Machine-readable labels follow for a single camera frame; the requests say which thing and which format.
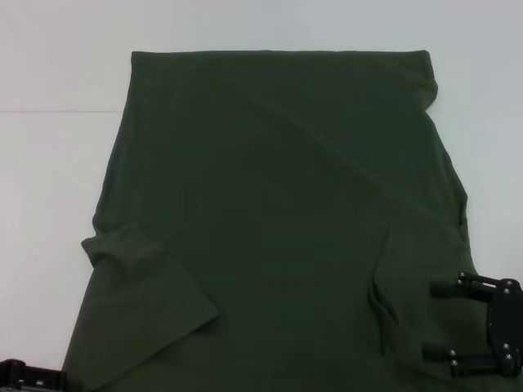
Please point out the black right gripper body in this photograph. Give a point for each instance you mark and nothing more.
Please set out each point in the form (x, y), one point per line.
(506, 322)

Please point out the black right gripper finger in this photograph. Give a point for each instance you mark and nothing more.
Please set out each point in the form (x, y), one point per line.
(466, 286)
(470, 363)

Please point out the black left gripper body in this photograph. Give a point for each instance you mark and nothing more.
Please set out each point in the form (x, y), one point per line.
(28, 379)

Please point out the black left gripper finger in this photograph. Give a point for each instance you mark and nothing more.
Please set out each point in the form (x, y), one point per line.
(73, 387)

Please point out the dark green t-shirt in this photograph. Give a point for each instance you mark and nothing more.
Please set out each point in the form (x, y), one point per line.
(265, 183)

